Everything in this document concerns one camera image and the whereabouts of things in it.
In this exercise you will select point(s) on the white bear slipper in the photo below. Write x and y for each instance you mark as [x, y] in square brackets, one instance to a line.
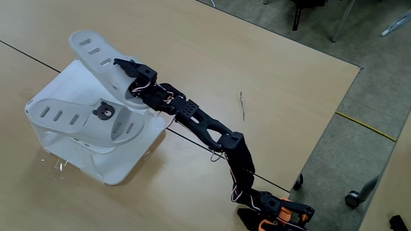
[96, 54]
[96, 128]

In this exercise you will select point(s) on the white two-tier plastic box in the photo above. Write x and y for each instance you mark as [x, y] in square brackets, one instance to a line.
[80, 86]

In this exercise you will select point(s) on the black chair base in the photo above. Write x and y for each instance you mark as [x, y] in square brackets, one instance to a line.
[297, 17]

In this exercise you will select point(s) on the black table caster wheel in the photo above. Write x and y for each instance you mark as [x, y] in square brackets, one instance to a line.
[299, 181]

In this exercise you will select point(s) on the metal chair leg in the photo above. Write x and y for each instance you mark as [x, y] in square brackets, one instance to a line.
[342, 20]

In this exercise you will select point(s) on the yellow floor tape strip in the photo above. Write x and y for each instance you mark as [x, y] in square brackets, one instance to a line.
[366, 126]

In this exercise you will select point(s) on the grey caster wheel with leg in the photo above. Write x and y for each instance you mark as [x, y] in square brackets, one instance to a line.
[353, 199]

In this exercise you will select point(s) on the small black object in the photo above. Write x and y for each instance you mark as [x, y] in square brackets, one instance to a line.
[398, 223]

